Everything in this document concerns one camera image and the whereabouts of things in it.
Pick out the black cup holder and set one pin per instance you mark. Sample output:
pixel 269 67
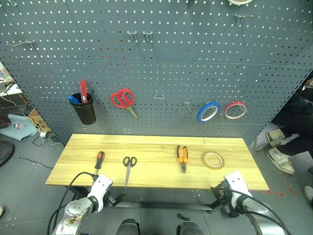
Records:
pixel 85 111

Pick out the white power strip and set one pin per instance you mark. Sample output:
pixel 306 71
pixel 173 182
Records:
pixel 43 134

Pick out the worn white sneaker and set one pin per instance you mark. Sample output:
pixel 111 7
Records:
pixel 280 160

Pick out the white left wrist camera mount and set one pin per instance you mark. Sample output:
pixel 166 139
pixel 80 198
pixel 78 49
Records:
pixel 100 186

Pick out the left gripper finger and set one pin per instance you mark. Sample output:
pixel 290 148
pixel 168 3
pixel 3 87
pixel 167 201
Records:
pixel 121 195
pixel 117 202

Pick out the black round fan base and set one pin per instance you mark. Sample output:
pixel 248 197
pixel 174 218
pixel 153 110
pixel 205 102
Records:
pixel 5 153

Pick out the plastic water bottle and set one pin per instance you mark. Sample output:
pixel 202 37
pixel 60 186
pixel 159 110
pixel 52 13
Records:
pixel 16 125

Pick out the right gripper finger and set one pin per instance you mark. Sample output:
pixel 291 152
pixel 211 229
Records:
pixel 214 189
pixel 218 197

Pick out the blue tape roll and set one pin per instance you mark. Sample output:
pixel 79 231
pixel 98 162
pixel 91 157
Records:
pixel 202 113

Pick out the white tape roll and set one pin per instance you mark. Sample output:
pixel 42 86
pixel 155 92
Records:
pixel 238 2

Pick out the grey metal pegboard wall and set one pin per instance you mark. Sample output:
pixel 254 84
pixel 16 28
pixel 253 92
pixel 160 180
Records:
pixel 171 73

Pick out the clear yellowish tape roll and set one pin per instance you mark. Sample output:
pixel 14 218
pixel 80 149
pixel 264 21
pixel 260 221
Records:
pixel 205 160

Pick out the long metal peg hook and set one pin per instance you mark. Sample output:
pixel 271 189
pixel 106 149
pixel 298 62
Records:
pixel 23 43
pixel 240 17

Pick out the blue marker pen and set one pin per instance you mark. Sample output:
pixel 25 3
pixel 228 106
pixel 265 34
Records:
pixel 73 99

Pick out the dark rounded shape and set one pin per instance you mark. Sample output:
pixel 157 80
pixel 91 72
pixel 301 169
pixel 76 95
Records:
pixel 189 228
pixel 127 227

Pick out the brown cardboard box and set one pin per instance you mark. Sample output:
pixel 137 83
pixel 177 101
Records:
pixel 39 121

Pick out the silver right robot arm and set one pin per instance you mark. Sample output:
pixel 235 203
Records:
pixel 256 215

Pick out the red tape roll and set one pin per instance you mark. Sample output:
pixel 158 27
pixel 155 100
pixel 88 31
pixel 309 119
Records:
pixel 228 107

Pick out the black metal table frame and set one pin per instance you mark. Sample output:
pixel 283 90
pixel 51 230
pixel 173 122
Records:
pixel 156 205

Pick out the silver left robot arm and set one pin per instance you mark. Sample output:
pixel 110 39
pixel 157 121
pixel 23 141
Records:
pixel 73 215

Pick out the grey shoe tip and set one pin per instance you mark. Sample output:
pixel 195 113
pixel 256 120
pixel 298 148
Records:
pixel 308 194

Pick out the person's legs in dark trousers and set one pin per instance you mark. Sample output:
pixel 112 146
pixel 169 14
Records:
pixel 293 117

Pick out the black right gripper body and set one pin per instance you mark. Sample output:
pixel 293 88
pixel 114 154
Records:
pixel 223 192

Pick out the double prong metal hook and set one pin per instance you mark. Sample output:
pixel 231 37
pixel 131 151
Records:
pixel 132 35
pixel 147 35

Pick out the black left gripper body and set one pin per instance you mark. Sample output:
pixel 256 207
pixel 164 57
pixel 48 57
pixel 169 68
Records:
pixel 110 199

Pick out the light blue mat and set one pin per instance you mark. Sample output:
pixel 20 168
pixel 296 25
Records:
pixel 17 129

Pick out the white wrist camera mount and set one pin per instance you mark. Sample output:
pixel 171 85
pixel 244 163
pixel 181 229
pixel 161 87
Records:
pixel 100 186
pixel 237 183

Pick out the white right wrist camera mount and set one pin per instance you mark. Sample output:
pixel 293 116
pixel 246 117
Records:
pixel 237 183

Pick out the small metal peg hook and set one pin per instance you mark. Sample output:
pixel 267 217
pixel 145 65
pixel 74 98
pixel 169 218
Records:
pixel 187 105

